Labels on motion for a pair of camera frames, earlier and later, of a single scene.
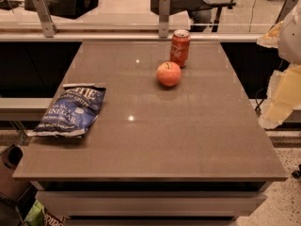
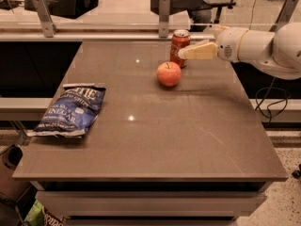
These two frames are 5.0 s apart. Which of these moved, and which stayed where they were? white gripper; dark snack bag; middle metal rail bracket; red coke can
Moved: white gripper
Stayed: dark snack bag; middle metal rail bracket; red coke can
